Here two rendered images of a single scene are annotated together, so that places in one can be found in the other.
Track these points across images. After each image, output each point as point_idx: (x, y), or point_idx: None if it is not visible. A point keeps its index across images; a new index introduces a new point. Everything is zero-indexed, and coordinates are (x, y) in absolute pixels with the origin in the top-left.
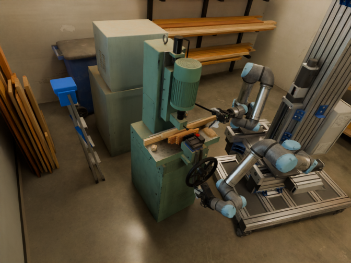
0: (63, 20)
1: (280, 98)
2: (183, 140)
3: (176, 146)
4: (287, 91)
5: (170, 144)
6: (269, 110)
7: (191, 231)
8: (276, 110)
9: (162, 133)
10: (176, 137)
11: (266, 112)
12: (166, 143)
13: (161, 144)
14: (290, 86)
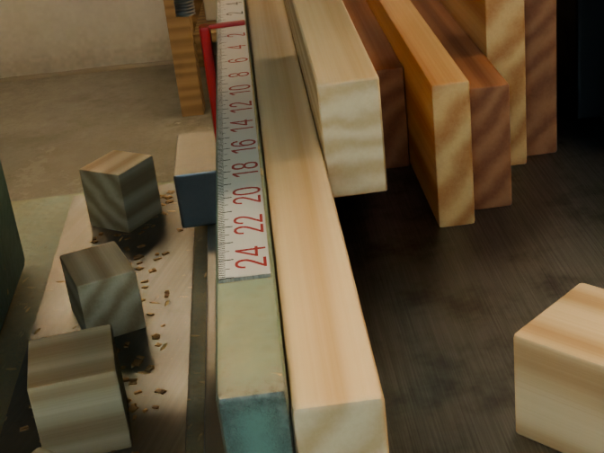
0: None
1: (27, 106)
2: (583, 17)
3: (584, 171)
4: (14, 72)
5: (520, 211)
6: (59, 156)
7: None
8: (82, 140)
9: (346, 79)
10: (504, 23)
11: (62, 173)
12: (456, 243)
13: (475, 303)
14: (10, 43)
